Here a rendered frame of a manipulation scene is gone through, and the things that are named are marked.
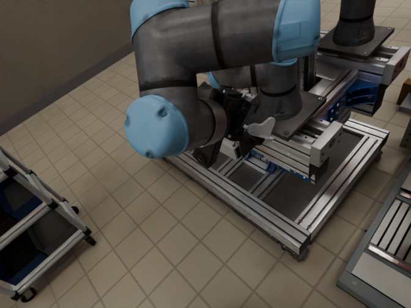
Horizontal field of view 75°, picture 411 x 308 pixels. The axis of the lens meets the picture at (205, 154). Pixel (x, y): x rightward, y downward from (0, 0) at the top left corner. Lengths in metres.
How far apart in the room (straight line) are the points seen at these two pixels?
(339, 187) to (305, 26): 1.24
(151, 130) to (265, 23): 0.16
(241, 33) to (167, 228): 1.53
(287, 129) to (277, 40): 0.60
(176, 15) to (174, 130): 0.13
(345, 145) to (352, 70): 0.52
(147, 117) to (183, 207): 1.49
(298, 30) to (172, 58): 0.14
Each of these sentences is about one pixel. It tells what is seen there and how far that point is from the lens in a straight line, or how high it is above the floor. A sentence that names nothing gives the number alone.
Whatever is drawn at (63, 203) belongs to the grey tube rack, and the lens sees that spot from 2.11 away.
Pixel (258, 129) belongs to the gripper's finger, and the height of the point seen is 1.06.
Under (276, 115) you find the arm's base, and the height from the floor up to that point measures 0.84.
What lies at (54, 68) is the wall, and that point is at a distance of 3.70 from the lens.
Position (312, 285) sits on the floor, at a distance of 1.49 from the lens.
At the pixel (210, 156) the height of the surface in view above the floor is 1.06.
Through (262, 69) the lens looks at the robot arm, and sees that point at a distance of 0.82.
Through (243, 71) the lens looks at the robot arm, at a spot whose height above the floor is 1.00.
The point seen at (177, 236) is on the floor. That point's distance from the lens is 1.70.
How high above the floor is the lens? 1.43
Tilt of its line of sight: 46 degrees down
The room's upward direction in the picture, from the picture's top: 21 degrees counter-clockwise
